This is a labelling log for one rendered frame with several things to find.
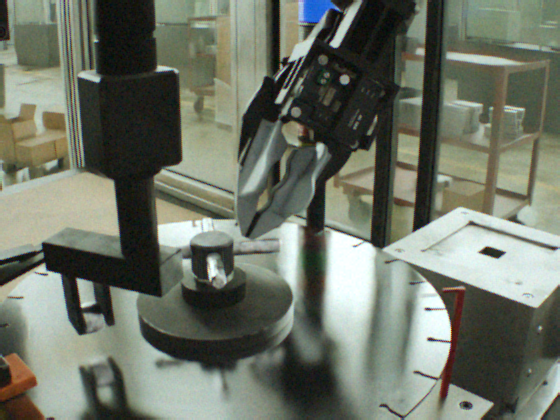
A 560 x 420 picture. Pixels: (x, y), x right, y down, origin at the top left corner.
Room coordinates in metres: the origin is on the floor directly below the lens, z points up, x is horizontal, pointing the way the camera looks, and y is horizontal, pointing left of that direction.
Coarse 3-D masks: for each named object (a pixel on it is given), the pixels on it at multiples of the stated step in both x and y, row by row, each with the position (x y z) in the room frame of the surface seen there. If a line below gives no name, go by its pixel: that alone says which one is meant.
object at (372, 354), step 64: (256, 256) 0.45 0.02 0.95; (320, 256) 0.45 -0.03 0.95; (384, 256) 0.45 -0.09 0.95; (0, 320) 0.34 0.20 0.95; (64, 320) 0.34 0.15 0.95; (128, 320) 0.35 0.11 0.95; (320, 320) 0.35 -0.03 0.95; (384, 320) 0.35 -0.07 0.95; (448, 320) 0.35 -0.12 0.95; (64, 384) 0.27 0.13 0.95; (128, 384) 0.28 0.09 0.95; (192, 384) 0.28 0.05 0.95; (256, 384) 0.28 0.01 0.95; (320, 384) 0.28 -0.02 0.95; (384, 384) 0.28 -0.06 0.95
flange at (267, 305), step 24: (240, 264) 0.42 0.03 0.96; (192, 288) 0.35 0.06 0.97; (240, 288) 0.36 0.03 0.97; (264, 288) 0.38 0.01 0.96; (288, 288) 0.38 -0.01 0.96; (144, 312) 0.34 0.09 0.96; (168, 312) 0.34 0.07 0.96; (192, 312) 0.34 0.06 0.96; (216, 312) 0.34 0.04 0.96; (240, 312) 0.34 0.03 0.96; (264, 312) 0.34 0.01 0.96; (288, 312) 0.35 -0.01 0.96; (168, 336) 0.32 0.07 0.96; (192, 336) 0.32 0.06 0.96; (216, 336) 0.32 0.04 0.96; (240, 336) 0.32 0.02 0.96; (264, 336) 0.33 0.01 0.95
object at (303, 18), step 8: (304, 0) 0.64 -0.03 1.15; (312, 0) 0.64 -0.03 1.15; (320, 0) 0.64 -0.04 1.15; (328, 0) 0.64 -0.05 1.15; (304, 8) 0.64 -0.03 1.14; (312, 8) 0.64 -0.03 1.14; (320, 8) 0.64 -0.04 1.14; (328, 8) 0.64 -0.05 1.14; (336, 8) 0.65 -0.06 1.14; (304, 16) 0.64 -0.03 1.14; (312, 16) 0.64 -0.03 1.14; (320, 16) 0.64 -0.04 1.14
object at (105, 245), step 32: (128, 192) 0.29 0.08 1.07; (128, 224) 0.29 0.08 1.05; (64, 256) 0.30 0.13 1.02; (96, 256) 0.29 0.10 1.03; (128, 256) 0.29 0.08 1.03; (160, 256) 0.29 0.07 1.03; (64, 288) 0.31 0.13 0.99; (96, 288) 0.32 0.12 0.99; (128, 288) 0.29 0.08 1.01; (160, 288) 0.28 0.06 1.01
